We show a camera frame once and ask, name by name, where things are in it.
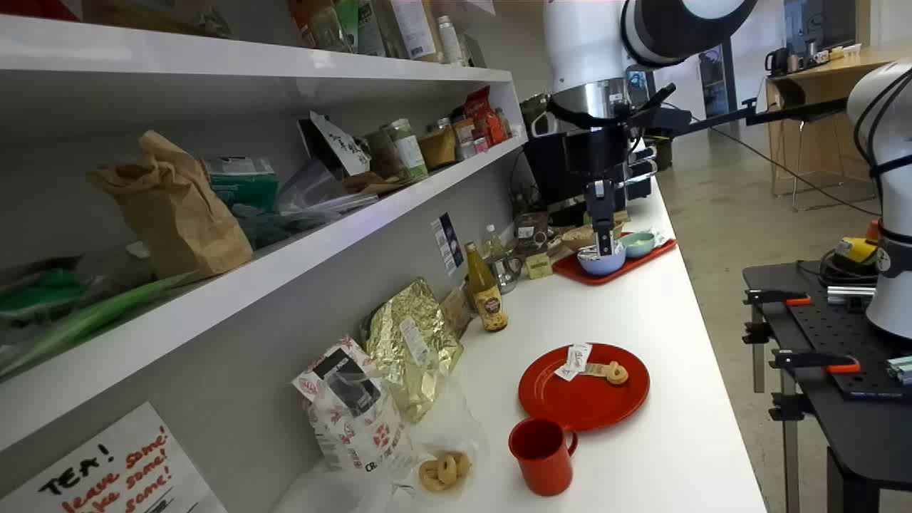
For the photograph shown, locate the green white packet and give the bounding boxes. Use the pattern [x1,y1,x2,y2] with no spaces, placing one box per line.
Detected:
[203,155,281,217]

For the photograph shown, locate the orange green snack packets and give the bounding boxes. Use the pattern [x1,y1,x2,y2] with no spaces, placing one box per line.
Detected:
[284,0,386,53]

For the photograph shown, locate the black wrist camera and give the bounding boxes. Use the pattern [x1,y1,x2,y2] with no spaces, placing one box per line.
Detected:
[567,119,637,179]

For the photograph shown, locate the blue white carton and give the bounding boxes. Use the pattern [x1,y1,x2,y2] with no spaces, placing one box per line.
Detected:
[433,210,468,280]

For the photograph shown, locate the ring shaped butter cookie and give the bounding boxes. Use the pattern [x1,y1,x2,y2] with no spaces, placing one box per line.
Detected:
[585,358,633,391]

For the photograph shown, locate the clear plastic cookie bag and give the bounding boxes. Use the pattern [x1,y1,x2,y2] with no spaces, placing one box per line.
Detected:
[272,415,492,513]

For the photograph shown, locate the handwritten tea paper sign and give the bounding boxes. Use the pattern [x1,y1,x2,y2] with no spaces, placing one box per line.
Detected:
[0,400,227,513]

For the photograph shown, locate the wooden desk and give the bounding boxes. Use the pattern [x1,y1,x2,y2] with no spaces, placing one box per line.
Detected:
[764,46,895,197]

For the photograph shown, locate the gold foil bag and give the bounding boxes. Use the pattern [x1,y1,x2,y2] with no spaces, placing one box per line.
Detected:
[365,276,468,424]

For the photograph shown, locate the blue bowl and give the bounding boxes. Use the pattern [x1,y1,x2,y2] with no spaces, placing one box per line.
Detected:
[575,239,629,280]

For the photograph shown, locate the teal bowl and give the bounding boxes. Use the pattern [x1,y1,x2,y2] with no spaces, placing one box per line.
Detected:
[620,227,661,260]

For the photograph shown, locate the black work table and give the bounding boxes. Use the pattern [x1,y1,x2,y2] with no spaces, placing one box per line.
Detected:
[741,256,912,513]

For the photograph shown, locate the white McCafe sugar packet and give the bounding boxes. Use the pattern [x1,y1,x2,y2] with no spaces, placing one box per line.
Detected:
[552,343,595,385]

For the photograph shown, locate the black coffee machine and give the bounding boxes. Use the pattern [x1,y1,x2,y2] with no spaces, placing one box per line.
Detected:
[519,90,661,227]

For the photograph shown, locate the small brown box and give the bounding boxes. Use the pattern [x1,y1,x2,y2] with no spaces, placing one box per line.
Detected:
[509,210,552,254]

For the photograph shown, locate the yellow glass bottle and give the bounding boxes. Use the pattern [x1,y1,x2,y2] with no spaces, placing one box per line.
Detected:
[461,239,509,335]

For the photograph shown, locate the green lid glass jar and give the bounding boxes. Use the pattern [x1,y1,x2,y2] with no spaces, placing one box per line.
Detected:
[382,117,433,184]

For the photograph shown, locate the red enamel mug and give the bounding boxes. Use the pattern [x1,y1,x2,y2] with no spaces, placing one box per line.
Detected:
[503,415,582,498]

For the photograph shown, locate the black boom stand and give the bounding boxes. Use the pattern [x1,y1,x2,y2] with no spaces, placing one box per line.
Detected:
[652,90,850,136]

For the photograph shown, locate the pale cookie in bag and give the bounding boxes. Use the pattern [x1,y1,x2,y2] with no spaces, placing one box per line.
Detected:
[415,451,476,495]

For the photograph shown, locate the white carton box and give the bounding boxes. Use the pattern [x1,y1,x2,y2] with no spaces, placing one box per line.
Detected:
[386,0,442,63]

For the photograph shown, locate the red round plate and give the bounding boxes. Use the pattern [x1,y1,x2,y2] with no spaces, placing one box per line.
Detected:
[515,340,652,437]

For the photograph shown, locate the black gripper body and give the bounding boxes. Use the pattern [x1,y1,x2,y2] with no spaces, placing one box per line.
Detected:
[582,173,629,231]

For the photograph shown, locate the white red printed coffee bag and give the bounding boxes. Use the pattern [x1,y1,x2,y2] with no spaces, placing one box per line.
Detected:
[291,335,411,475]

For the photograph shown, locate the large brown paper bag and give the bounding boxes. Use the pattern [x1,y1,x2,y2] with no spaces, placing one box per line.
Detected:
[89,129,257,281]

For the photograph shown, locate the white shelf board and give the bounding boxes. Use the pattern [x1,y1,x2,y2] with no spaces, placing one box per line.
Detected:
[0,11,515,136]
[0,130,530,452]

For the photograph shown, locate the olive glass jar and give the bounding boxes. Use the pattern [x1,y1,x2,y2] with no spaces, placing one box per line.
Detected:
[415,117,461,173]

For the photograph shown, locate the black clamp orange handle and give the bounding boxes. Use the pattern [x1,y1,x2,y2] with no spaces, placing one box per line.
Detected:
[741,284,818,316]
[766,347,867,381]

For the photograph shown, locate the white plastic bottle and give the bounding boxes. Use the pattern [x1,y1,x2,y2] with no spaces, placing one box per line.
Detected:
[435,11,468,69]

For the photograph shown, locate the white upper shelf board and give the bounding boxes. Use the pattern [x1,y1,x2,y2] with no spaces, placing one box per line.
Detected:
[0,11,515,136]

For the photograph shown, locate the white lower shelf board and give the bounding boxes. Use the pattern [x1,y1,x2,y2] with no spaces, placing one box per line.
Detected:
[0,130,530,452]

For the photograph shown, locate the green flat packets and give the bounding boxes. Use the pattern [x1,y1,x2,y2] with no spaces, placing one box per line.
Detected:
[0,254,203,381]

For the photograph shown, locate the yellow tool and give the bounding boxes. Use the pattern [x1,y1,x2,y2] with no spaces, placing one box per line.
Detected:
[838,233,878,269]

